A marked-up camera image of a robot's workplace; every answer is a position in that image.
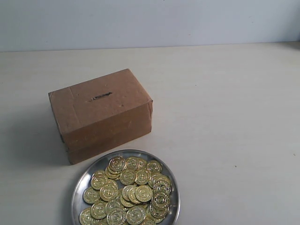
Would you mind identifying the brown cardboard box with slot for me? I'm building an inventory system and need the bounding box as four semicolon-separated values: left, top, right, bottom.
48;68;153;165

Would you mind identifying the gold coin upper right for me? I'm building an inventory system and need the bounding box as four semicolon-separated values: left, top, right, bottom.
146;160;162;173

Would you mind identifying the gold coin top of pile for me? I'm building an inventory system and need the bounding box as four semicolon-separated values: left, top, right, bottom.
109;156;126;173

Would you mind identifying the gold coin centre right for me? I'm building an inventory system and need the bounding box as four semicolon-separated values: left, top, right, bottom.
135;169;151;185

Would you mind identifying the gold coin centre top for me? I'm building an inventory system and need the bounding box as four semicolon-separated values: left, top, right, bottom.
120;169;136;186

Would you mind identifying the gold coin left upper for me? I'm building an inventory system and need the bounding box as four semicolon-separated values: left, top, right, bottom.
90;174;108;190

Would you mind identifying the gold coin left middle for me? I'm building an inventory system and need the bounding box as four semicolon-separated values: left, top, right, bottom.
99;184;118;202

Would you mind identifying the gold coin far left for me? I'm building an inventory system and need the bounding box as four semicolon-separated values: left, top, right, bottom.
83;187;100;204

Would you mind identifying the gold coin bottom centre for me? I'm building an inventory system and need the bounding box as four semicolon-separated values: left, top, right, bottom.
126;206;146;225

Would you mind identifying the round steel plate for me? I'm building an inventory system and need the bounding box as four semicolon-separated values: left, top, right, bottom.
71;149;180;225

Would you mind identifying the gold coin lower left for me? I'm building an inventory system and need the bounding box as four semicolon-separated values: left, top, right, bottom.
90;201;106;219

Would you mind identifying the gold coin bottom left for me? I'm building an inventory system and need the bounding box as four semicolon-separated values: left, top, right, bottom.
79;207;93;225

